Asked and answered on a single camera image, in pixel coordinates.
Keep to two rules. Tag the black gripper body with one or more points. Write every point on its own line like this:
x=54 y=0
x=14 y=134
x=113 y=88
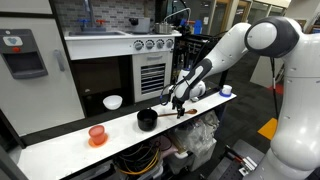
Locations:
x=178 y=101

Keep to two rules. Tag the wooden spoon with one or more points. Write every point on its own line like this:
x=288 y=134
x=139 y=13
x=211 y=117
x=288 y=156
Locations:
x=168 y=114

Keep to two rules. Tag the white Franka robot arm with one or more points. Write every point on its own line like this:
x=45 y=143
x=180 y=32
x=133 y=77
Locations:
x=300 y=100

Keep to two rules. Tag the small blue white cup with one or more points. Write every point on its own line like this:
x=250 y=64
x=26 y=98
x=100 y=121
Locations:
x=226 y=90

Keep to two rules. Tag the orange plastic cup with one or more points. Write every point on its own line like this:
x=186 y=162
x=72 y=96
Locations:
x=97 y=135

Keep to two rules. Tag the clear plastic bag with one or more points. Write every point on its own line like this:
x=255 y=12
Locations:
x=196 y=133

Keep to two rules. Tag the pink soft object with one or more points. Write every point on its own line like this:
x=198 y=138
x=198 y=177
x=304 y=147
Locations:
x=166 y=146

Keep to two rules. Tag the white bowl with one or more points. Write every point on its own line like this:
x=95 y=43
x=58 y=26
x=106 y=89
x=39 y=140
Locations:
x=112 y=101

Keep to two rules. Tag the silver toy pot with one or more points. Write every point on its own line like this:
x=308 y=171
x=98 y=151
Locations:
x=163 y=28

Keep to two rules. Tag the blue box on kitchen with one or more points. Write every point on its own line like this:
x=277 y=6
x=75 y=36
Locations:
x=197 y=27

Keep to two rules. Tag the orange round coaster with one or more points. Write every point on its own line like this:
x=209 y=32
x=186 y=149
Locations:
x=103 y=144

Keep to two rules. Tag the grey toy appliance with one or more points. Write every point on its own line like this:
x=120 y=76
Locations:
x=140 y=25

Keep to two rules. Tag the toy kitchen faucet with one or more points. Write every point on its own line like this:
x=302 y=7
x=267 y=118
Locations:
x=88 y=15

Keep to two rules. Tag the black metal frame machine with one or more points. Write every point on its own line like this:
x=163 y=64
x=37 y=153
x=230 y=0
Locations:
x=186 y=53

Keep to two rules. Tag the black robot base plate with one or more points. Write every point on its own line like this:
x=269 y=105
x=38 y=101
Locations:
x=240 y=163

